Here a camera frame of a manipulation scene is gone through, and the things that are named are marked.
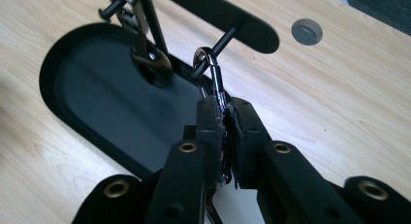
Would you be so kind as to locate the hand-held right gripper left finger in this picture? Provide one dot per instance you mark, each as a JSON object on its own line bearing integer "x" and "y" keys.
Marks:
{"x": 184, "y": 185}

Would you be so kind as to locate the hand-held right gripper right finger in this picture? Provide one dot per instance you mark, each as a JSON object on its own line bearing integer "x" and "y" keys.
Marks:
{"x": 284, "y": 185}

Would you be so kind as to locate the black key rack with tray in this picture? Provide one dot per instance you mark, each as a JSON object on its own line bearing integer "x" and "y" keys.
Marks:
{"x": 113, "y": 98}

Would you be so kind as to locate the silver metal carabiner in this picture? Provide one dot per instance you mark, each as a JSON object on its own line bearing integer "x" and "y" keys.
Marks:
{"x": 217, "y": 76}

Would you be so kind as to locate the black car key fob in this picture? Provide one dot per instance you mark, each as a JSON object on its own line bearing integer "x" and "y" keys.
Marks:
{"x": 155, "y": 63}

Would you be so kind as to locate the round grey table grommet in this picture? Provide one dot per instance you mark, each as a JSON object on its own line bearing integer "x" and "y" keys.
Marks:
{"x": 307, "y": 32}

